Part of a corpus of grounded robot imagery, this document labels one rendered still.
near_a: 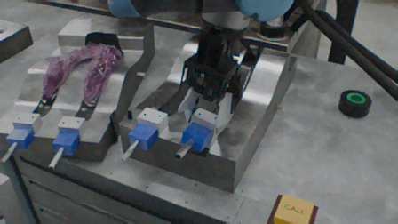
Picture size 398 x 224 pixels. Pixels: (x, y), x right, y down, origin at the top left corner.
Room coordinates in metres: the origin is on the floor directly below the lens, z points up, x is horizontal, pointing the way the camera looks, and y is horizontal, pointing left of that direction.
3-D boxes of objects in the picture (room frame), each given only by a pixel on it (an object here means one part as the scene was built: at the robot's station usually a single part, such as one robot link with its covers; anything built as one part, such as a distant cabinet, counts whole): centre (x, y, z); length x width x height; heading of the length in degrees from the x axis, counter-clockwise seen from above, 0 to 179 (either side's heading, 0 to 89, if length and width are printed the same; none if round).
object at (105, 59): (0.87, 0.30, 0.90); 0.26 x 0.18 x 0.08; 172
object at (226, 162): (0.80, -0.05, 0.87); 0.50 x 0.26 x 0.14; 155
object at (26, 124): (0.61, 0.39, 0.86); 0.13 x 0.05 x 0.05; 172
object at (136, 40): (0.88, 0.31, 0.86); 0.50 x 0.26 x 0.11; 172
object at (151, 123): (0.58, 0.12, 0.89); 0.13 x 0.05 x 0.05; 155
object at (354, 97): (0.81, -0.40, 0.82); 0.08 x 0.08 x 0.04
